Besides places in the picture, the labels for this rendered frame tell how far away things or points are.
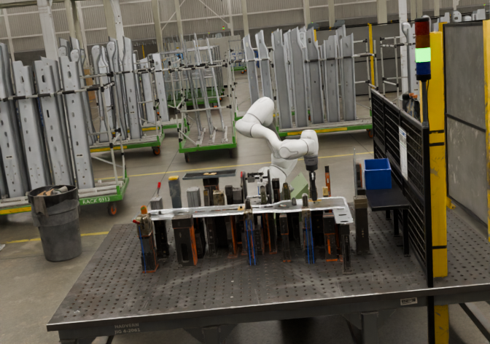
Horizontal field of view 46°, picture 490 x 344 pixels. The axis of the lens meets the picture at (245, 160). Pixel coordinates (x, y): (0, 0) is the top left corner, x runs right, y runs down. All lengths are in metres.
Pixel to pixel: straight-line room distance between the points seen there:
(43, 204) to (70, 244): 0.52
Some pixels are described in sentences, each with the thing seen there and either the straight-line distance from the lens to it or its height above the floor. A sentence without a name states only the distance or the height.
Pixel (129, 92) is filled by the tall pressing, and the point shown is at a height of 1.20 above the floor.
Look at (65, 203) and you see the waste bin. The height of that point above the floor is 0.60.
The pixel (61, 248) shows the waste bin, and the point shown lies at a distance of 6.16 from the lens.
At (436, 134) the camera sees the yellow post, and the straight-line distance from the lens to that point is 3.09.
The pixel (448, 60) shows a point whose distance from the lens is 6.22.
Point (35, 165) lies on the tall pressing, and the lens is 7.85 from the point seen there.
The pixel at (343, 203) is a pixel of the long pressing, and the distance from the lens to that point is 3.60.
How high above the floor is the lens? 2.09
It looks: 13 degrees down
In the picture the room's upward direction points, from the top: 6 degrees counter-clockwise
